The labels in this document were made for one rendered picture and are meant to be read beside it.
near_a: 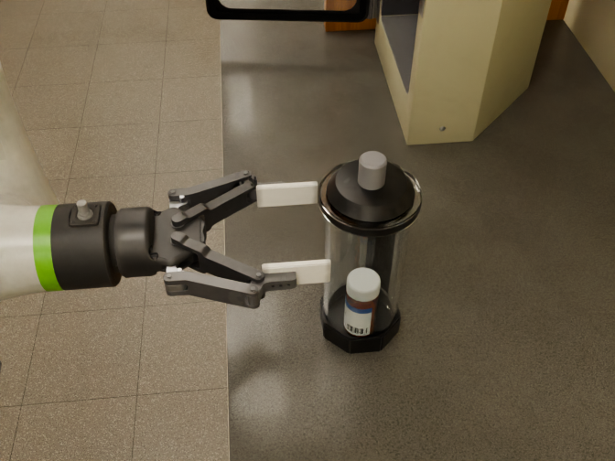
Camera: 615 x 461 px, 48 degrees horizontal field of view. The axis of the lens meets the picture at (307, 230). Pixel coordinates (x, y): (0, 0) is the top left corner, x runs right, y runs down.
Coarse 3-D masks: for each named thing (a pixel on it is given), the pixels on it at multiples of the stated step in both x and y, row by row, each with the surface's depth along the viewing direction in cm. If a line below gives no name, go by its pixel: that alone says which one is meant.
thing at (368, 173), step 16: (368, 160) 69; (384, 160) 69; (336, 176) 72; (352, 176) 72; (368, 176) 69; (384, 176) 70; (400, 176) 72; (336, 192) 71; (352, 192) 70; (368, 192) 70; (384, 192) 70; (400, 192) 70; (336, 208) 70; (352, 208) 69; (368, 208) 69; (384, 208) 69; (400, 208) 70
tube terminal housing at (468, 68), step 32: (448, 0) 96; (480, 0) 96; (512, 0) 99; (544, 0) 110; (384, 32) 125; (416, 32) 101; (448, 32) 99; (480, 32) 100; (512, 32) 105; (384, 64) 127; (416, 64) 103; (448, 64) 103; (480, 64) 104; (512, 64) 112; (416, 96) 107; (448, 96) 107; (480, 96) 108; (512, 96) 120; (416, 128) 111; (448, 128) 112; (480, 128) 114
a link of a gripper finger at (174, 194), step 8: (232, 176) 80; (240, 176) 80; (248, 176) 80; (200, 184) 79; (208, 184) 79; (216, 184) 79; (224, 184) 79; (232, 184) 80; (240, 184) 82; (168, 192) 78; (176, 192) 78; (184, 192) 78; (192, 192) 78; (200, 192) 78; (208, 192) 79; (216, 192) 80; (224, 192) 80; (192, 200) 79; (200, 200) 79; (208, 200) 80
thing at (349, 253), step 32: (352, 160) 76; (320, 192) 72; (416, 192) 72; (352, 224) 69; (384, 224) 69; (352, 256) 73; (384, 256) 73; (352, 288) 77; (384, 288) 77; (352, 320) 81; (384, 320) 82
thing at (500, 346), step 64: (256, 64) 130; (320, 64) 130; (576, 64) 130; (256, 128) 117; (320, 128) 117; (384, 128) 117; (512, 128) 117; (576, 128) 117; (448, 192) 106; (512, 192) 106; (576, 192) 106; (256, 256) 96; (320, 256) 96; (448, 256) 96; (512, 256) 96; (576, 256) 96; (256, 320) 89; (320, 320) 89; (448, 320) 89; (512, 320) 89; (576, 320) 89; (256, 384) 82; (320, 384) 82; (384, 384) 82; (448, 384) 82; (512, 384) 82; (576, 384) 82; (256, 448) 77; (320, 448) 77; (384, 448) 77; (448, 448) 77; (512, 448) 77; (576, 448) 77
